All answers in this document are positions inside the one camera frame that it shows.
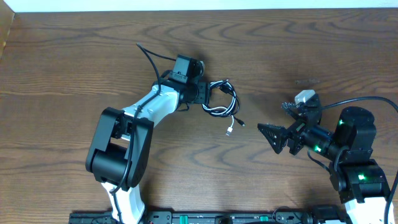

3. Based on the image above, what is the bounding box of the black usb cable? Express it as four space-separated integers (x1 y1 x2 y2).
203 79 246 128

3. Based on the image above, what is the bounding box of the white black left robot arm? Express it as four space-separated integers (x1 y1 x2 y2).
85 55 209 223

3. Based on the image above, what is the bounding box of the white usb cable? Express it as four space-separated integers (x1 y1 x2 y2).
201 80 237 137

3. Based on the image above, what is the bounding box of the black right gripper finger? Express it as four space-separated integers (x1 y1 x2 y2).
257 123 289 154
281 102 303 120

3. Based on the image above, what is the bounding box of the brown cardboard panel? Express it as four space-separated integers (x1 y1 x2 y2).
0 0 15 56

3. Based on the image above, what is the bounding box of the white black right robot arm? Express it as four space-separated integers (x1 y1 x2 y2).
257 90 397 223

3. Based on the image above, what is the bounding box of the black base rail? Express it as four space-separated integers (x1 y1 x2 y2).
68 203 352 224

